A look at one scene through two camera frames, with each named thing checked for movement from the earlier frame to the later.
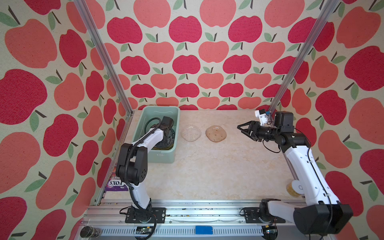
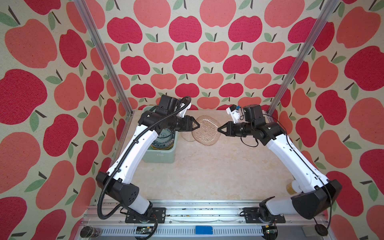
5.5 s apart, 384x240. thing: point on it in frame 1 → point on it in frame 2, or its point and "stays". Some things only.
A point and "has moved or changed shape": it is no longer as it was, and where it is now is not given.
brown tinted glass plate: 216,133 has moved or changed shape
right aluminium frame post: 325,13 stays
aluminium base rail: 191,219 stays
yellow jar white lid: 295,188 stays
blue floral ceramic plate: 168,141 stays
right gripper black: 254,126 → 229,128
